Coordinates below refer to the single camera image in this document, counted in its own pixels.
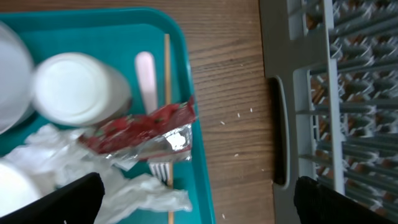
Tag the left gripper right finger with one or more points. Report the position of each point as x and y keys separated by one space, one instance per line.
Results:
x=317 y=204

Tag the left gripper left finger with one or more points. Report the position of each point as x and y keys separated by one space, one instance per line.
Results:
x=77 y=202

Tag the white napkin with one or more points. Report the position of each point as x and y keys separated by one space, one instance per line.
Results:
x=123 y=196
x=53 y=151

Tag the red sauce packet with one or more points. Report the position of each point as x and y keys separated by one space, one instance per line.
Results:
x=132 y=130

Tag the aluminium foil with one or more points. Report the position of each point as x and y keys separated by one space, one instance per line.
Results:
x=173 y=146

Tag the grey bowl with rice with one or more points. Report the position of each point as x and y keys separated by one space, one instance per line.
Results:
x=17 y=67

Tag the white bowl with peanuts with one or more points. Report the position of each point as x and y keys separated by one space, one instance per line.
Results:
x=17 y=189

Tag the grey dishwasher rack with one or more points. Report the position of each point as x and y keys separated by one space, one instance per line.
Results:
x=333 y=68

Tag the white paper cup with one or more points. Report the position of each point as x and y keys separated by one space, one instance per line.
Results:
x=76 y=89

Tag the teal plastic tray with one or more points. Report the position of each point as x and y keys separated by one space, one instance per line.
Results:
x=116 y=36

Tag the white plastic fork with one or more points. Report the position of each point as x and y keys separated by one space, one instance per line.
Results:
x=145 y=72

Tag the wooden chopstick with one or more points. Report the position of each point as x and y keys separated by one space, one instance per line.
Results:
x=168 y=96

